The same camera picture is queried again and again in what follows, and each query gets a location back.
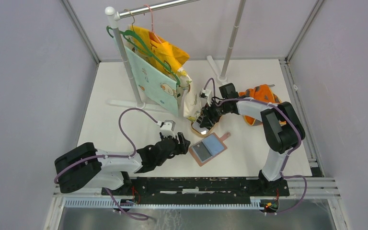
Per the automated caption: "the pink clothes hanger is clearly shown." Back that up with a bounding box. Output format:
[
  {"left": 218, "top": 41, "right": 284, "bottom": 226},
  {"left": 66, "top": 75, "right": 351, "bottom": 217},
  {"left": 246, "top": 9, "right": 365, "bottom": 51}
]
[{"left": 144, "top": 4, "right": 162, "bottom": 44}]

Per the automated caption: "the orange patterned cloth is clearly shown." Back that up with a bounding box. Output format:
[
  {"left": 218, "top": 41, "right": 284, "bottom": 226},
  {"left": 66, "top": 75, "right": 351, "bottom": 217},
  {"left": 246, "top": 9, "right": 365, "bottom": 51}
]
[{"left": 238, "top": 84, "right": 282, "bottom": 126}]

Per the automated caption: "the black credit card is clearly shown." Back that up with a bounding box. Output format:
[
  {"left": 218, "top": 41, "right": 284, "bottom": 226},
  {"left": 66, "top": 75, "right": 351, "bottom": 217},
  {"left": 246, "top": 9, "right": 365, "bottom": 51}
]
[{"left": 193, "top": 142, "right": 212, "bottom": 162}]

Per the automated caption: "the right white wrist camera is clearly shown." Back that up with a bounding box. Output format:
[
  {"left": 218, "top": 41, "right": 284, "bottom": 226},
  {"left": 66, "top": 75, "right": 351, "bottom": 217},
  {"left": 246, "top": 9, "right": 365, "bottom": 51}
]
[{"left": 199, "top": 89, "right": 213, "bottom": 107}]

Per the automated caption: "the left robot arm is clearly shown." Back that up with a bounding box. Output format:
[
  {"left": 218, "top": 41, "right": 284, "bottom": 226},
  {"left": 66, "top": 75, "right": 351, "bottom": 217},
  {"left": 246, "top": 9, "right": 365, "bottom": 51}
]
[{"left": 54, "top": 132, "right": 191, "bottom": 195}]

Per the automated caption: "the cream printed garment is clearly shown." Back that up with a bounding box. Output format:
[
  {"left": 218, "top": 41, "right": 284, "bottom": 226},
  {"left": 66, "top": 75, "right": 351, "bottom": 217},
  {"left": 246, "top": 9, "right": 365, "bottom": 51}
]
[{"left": 176, "top": 67, "right": 201, "bottom": 122}]

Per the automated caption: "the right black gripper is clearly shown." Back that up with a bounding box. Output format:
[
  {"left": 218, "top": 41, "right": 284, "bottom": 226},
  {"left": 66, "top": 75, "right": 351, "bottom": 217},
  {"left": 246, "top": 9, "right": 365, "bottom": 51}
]
[{"left": 200, "top": 98, "right": 229, "bottom": 128}]

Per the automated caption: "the white metal clothes rack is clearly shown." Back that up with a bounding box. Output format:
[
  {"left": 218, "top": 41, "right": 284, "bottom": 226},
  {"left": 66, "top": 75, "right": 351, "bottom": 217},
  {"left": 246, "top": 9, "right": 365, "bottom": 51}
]
[{"left": 104, "top": 0, "right": 246, "bottom": 112}]

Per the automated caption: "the light green printed garment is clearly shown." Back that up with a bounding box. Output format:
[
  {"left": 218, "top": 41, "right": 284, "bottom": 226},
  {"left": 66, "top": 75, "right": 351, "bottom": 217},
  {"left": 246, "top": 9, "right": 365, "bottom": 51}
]
[{"left": 125, "top": 47, "right": 179, "bottom": 116}]

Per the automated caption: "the green clothes hanger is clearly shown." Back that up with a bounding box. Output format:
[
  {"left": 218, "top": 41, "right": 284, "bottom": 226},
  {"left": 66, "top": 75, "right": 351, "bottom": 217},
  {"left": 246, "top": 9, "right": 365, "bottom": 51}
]
[{"left": 120, "top": 30, "right": 181, "bottom": 86}]

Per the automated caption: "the yellow garment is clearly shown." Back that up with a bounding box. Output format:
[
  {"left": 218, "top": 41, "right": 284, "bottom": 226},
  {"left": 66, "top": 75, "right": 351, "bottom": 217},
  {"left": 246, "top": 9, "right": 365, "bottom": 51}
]
[{"left": 130, "top": 25, "right": 190, "bottom": 77}]

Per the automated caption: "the white black-striped credit card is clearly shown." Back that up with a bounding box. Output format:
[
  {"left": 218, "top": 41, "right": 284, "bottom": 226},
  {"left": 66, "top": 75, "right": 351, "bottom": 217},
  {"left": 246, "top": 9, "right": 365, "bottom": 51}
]
[{"left": 198, "top": 128, "right": 208, "bottom": 135}]

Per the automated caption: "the white perforated cable tray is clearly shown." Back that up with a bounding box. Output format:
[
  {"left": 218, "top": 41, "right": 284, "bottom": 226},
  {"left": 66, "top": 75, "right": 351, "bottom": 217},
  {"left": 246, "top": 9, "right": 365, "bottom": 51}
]
[{"left": 63, "top": 197, "right": 264, "bottom": 211}]

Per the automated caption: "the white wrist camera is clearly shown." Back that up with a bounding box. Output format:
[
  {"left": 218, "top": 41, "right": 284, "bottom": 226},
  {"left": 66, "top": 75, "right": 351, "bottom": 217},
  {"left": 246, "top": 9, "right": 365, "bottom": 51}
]
[
  {"left": 199, "top": 89, "right": 213, "bottom": 107},
  {"left": 159, "top": 120, "right": 175, "bottom": 138}
]

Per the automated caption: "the yellow oval tray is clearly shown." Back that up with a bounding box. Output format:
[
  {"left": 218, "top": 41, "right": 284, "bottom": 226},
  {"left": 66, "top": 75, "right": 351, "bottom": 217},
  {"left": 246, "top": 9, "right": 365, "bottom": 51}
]
[{"left": 191, "top": 122, "right": 217, "bottom": 138}]

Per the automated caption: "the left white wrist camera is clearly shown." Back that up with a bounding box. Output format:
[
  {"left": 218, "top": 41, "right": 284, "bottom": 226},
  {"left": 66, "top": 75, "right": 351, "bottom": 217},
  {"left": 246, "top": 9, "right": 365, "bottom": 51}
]
[{"left": 159, "top": 120, "right": 175, "bottom": 138}]

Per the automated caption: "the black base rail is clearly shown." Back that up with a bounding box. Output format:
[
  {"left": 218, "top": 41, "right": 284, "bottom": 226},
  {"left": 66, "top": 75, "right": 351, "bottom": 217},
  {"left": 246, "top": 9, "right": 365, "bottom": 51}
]
[{"left": 111, "top": 177, "right": 290, "bottom": 205}]

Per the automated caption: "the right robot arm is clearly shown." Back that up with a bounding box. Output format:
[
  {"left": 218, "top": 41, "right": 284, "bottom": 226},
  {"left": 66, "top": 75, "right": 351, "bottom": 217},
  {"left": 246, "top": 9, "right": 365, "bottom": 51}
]
[{"left": 192, "top": 83, "right": 306, "bottom": 196}]

